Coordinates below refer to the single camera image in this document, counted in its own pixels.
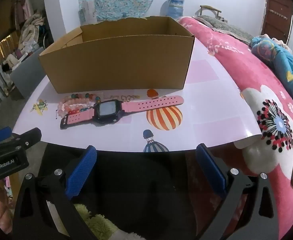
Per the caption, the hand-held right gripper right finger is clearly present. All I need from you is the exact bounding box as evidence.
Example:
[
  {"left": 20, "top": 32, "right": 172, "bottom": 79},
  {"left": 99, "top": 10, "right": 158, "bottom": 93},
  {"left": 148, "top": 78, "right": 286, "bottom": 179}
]
[{"left": 196, "top": 144, "right": 279, "bottom": 240}]

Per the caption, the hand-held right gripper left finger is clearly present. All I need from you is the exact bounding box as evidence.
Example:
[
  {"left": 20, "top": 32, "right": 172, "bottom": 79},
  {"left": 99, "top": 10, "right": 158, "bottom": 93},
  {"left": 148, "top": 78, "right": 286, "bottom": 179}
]
[{"left": 13, "top": 145, "right": 117, "bottom": 240}]

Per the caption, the pale pink bead bracelet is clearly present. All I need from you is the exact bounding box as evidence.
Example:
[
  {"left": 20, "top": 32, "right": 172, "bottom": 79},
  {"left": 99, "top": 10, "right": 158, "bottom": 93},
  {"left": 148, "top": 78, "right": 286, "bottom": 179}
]
[{"left": 57, "top": 97, "right": 97, "bottom": 117}]

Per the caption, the black wrist watch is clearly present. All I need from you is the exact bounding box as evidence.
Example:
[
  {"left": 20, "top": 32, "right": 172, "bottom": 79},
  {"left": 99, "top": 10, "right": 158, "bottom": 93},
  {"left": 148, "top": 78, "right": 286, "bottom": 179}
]
[{"left": 60, "top": 95, "right": 184, "bottom": 130}]

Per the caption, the multicolour bead bracelet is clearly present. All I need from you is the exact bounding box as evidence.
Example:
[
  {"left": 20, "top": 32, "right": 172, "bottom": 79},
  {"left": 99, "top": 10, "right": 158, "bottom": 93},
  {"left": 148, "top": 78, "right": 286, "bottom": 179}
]
[{"left": 68, "top": 93, "right": 103, "bottom": 115}]

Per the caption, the brown cardboard box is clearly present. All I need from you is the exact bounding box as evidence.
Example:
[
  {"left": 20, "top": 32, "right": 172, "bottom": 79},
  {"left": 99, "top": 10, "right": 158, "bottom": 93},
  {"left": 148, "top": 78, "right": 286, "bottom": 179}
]
[{"left": 38, "top": 16, "right": 195, "bottom": 94}]

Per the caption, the person's left hand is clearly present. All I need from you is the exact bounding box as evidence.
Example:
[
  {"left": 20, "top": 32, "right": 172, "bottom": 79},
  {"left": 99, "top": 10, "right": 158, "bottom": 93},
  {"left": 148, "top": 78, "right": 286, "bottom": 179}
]
[{"left": 0, "top": 197, "right": 13, "bottom": 233}]

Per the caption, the fuzzy green white garment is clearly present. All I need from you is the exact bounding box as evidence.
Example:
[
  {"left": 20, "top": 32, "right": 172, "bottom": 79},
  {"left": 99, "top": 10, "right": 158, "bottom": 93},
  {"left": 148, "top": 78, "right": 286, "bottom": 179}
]
[{"left": 45, "top": 200, "right": 142, "bottom": 240}]

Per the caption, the grey panel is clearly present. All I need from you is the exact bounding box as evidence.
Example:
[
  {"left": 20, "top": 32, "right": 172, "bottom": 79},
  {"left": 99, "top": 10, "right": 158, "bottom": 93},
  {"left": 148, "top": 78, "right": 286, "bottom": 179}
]
[{"left": 10, "top": 46, "right": 47, "bottom": 99}]

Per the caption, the pink floral blanket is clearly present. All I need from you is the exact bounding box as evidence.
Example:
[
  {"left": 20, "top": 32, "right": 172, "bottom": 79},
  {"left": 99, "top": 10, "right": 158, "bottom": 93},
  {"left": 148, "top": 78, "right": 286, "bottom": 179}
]
[{"left": 178, "top": 16, "right": 293, "bottom": 240}]

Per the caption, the pile of clothes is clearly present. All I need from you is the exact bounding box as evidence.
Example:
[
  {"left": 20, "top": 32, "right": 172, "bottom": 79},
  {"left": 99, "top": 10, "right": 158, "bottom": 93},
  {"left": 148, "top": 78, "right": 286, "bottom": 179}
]
[{"left": 18, "top": 10, "right": 47, "bottom": 55}]

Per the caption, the blue printed quilt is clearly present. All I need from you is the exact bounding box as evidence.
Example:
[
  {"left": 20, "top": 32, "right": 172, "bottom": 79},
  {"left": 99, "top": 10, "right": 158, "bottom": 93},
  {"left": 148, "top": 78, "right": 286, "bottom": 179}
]
[{"left": 250, "top": 36, "right": 293, "bottom": 105}]

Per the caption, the grey floral pillow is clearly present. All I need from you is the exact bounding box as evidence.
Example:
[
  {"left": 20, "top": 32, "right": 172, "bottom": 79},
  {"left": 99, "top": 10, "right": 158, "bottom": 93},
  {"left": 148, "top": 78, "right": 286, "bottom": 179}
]
[{"left": 194, "top": 15, "right": 253, "bottom": 43}]

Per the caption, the wooden chair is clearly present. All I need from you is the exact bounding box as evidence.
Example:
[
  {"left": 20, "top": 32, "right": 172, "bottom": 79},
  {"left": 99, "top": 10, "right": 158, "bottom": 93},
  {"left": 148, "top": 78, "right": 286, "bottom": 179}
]
[{"left": 199, "top": 5, "right": 223, "bottom": 20}]

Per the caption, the blue water bottle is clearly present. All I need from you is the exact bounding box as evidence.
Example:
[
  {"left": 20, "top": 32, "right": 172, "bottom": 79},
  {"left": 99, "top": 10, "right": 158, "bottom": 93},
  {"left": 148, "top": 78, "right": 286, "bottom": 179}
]
[{"left": 164, "top": 0, "right": 184, "bottom": 20}]

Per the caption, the brown door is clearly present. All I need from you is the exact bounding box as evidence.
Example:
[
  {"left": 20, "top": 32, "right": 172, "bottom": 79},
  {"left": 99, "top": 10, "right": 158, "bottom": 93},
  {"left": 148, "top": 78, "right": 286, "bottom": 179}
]
[{"left": 260, "top": 0, "right": 293, "bottom": 45}]

